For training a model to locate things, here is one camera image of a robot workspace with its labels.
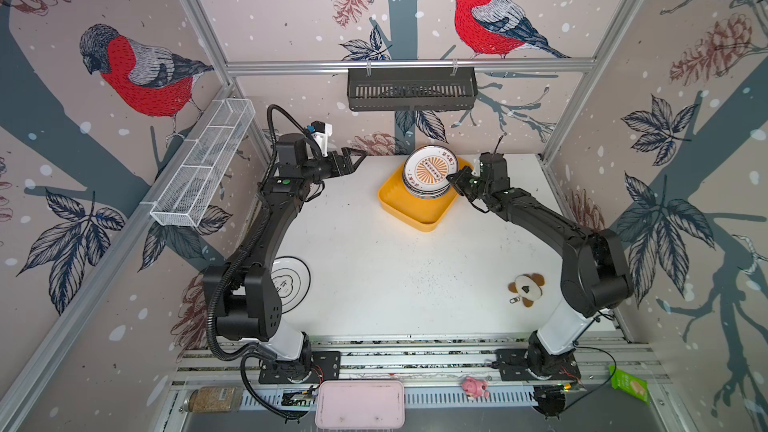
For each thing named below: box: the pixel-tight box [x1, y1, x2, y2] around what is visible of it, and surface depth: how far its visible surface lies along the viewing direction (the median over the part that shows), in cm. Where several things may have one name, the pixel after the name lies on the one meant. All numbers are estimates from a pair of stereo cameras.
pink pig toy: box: [461, 376, 489, 400], surface depth 70 cm
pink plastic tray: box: [314, 380, 406, 430], surface depth 68 cm
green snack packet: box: [609, 365, 650, 407], surface depth 71 cm
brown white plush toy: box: [508, 273, 545, 308], surface depth 86 cm
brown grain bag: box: [179, 386, 243, 413], surface depth 67 cm
